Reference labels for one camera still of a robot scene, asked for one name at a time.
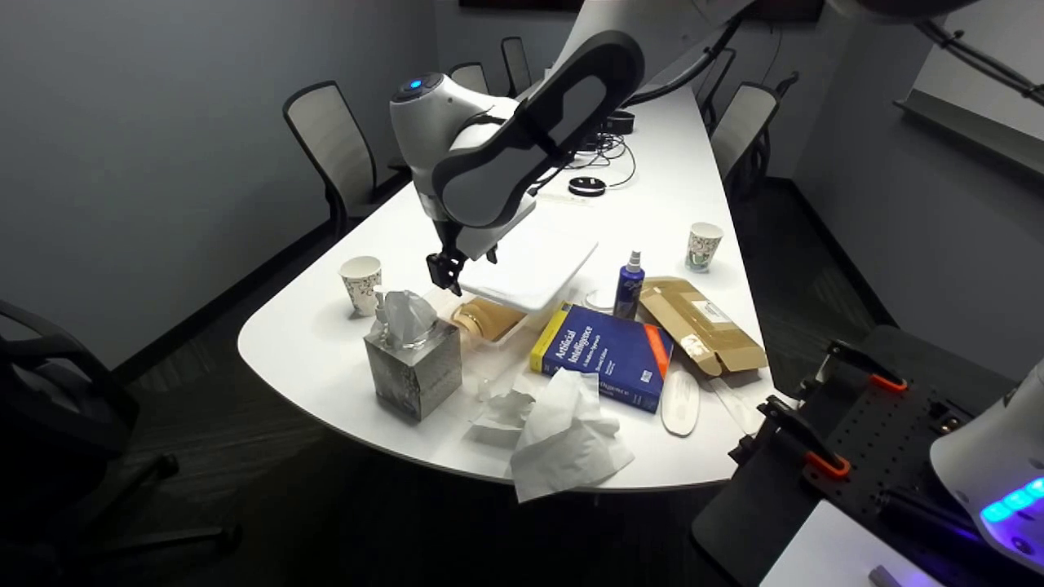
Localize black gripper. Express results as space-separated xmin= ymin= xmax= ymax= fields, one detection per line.
xmin=424 ymin=222 xmax=500 ymax=300

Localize white box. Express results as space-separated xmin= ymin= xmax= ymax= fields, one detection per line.
xmin=459 ymin=208 xmax=604 ymax=316

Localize blue spray bottle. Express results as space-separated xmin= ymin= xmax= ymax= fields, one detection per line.
xmin=611 ymin=249 xmax=648 ymax=324

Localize white robot base blue light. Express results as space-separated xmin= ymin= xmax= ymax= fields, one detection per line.
xmin=928 ymin=354 xmax=1044 ymax=575

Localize clear plastic lunch box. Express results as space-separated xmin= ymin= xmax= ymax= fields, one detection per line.
xmin=449 ymin=295 xmax=539 ymax=352

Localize grey tissue box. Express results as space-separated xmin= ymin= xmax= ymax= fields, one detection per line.
xmin=362 ymin=286 xmax=467 ymax=427

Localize brown cardboard box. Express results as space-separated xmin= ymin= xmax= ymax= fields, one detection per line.
xmin=636 ymin=275 xmax=770 ymax=385

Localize patterned paper cup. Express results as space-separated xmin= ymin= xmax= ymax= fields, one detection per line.
xmin=687 ymin=217 xmax=728 ymax=275
xmin=339 ymin=254 xmax=387 ymax=318

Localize small folded white tissue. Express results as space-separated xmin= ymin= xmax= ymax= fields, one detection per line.
xmin=467 ymin=385 xmax=534 ymax=449

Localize blue and yellow book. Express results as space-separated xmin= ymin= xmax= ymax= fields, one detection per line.
xmin=527 ymin=304 xmax=673 ymax=417

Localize light mesh office chair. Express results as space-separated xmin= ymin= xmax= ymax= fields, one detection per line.
xmin=445 ymin=60 xmax=494 ymax=97
xmin=497 ymin=34 xmax=534 ymax=97
xmin=280 ymin=78 xmax=382 ymax=227
xmin=708 ymin=81 xmax=782 ymax=179

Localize large crumpled white tissue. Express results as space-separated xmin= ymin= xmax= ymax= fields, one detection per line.
xmin=507 ymin=367 xmax=636 ymax=507

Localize black orange-tipped clamp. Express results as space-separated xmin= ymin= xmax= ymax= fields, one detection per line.
xmin=814 ymin=338 xmax=912 ymax=397
xmin=758 ymin=391 xmax=855 ymax=483

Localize black office chair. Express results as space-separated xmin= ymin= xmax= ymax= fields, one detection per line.
xmin=0 ymin=297 xmax=239 ymax=587

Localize white paper sheet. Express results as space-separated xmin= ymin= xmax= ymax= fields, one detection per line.
xmin=762 ymin=500 xmax=947 ymax=587

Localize black mounting board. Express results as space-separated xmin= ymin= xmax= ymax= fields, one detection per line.
xmin=689 ymin=324 xmax=1044 ymax=587

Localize black cables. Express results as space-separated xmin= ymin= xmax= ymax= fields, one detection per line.
xmin=591 ymin=133 xmax=640 ymax=190

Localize wall whiteboard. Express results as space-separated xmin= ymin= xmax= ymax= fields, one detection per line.
xmin=891 ymin=0 xmax=1044 ymax=183

